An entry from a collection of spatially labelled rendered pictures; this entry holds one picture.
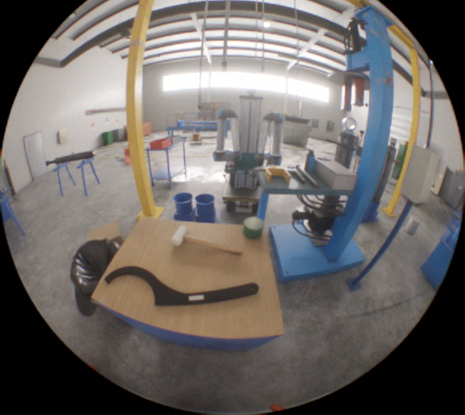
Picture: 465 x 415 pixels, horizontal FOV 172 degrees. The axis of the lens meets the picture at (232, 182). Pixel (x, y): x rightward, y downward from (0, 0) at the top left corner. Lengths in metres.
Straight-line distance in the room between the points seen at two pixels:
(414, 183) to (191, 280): 1.52
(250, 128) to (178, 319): 2.26
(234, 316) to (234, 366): 0.97
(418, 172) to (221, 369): 2.04
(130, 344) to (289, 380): 1.29
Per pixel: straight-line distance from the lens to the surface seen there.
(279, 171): 1.20
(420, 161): 1.43
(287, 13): 6.56
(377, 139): 1.46
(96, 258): 1.48
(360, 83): 1.76
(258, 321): 0.58
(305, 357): 1.63
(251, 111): 2.33
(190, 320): 0.58
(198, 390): 1.54
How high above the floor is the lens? 1.49
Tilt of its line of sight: 25 degrees down
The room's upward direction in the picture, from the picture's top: 2 degrees clockwise
